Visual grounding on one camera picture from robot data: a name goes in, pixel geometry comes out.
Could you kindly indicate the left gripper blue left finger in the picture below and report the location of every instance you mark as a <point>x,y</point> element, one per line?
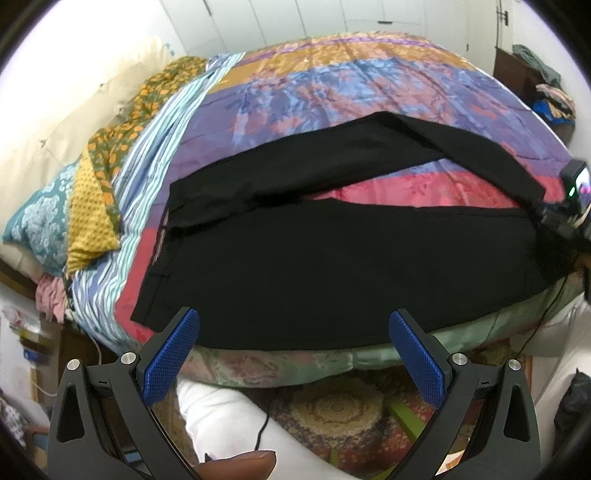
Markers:
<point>103,426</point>

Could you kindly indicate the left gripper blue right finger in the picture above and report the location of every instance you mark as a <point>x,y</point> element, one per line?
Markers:
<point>505,442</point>

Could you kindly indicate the black pants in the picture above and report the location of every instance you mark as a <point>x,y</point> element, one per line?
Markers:
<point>254,244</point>

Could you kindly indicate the person's hand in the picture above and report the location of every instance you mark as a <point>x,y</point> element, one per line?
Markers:
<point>255,465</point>

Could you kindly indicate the patterned floor rug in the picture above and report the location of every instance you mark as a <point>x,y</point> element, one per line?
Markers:
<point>328,415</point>

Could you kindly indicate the dark wooden nightstand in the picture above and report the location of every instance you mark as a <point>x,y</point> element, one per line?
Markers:
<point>515,73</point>

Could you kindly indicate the striped blue bedsheet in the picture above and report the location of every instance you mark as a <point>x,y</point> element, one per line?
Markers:
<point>96,288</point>

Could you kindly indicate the yellow floral blanket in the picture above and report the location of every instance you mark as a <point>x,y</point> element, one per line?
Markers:
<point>94,221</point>

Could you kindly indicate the teal patterned pillow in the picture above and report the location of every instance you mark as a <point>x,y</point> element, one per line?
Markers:
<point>40,225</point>

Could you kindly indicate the cream padded headboard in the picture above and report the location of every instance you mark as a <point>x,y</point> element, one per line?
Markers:
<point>32,162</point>

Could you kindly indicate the colourful satin bedspread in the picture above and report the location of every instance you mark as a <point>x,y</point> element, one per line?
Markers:
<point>310,84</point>

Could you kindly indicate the white wardrobe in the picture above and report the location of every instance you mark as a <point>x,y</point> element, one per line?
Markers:
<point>206,28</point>

